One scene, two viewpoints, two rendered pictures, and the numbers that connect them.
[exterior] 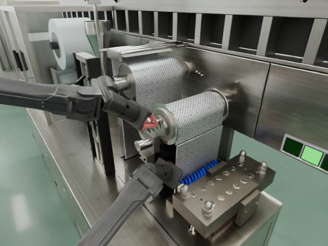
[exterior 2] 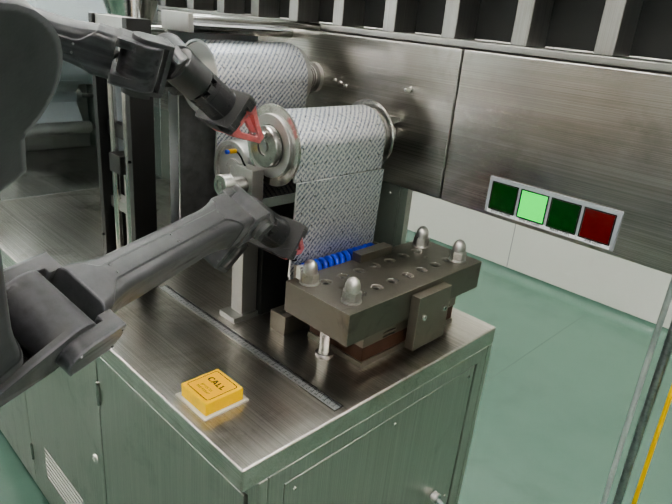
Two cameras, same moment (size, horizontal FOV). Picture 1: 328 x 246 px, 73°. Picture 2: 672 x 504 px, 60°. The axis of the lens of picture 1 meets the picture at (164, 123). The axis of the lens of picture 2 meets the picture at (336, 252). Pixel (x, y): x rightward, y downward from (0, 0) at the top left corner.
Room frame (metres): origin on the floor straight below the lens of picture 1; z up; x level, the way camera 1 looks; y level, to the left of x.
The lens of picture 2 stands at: (-0.40, 0.04, 1.48)
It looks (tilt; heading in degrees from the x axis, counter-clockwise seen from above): 22 degrees down; 351
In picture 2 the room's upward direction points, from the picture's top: 5 degrees clockwise
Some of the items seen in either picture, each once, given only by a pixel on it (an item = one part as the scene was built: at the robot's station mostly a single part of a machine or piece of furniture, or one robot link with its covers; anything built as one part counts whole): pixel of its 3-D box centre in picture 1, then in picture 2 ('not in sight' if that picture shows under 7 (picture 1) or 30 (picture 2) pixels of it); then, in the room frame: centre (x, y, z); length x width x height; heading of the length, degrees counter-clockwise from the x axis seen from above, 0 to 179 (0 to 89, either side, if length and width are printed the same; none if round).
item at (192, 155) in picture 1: (198, 154); (337, 221); (0.68, -0.13, 1.10); 0.23 x 0.01 x 0.18; 128
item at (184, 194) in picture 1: (184, 190); (310, 271); (0.55, -0.07, 1.05); 0.04 x 0.04 x 0.04
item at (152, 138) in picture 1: (149, 169); (239, 245); (0.66, 0.06, 1.05); 0.06 x 0.05 x 0.31; 128
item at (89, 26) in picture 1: (97, 27); not in sight; (1.29, 0.36, 1.50); 0.14 x 0.14 x 0.06
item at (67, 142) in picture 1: (88, 118); (82, 199); (1.42, 0.55, 0.88); 2.52 x 0.66 x 0.04; 38
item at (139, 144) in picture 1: (139, 145); (224, 185); (0.64, 0.08, 1.18); 0.04 x 0.02 x 0.04; 38
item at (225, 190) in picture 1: (226, 187); (389, 284); (0.61, -0.24, 1.00); 0.40 x 0.16 x 0.06; 128
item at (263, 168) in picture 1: (263, 166); (458, 249); (0.68, -0.39, 1.05); 0.04 x 0.04 x 0.04
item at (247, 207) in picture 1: (248, 208); (429, 316); (0.55, -0.31, 0.96); 0.10 x 0.03 x 0.11; 128
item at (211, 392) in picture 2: not in sight; (212, 391); (0.39, 0.09, 0.91); 0.07 x 0.07 x 0.02; 38
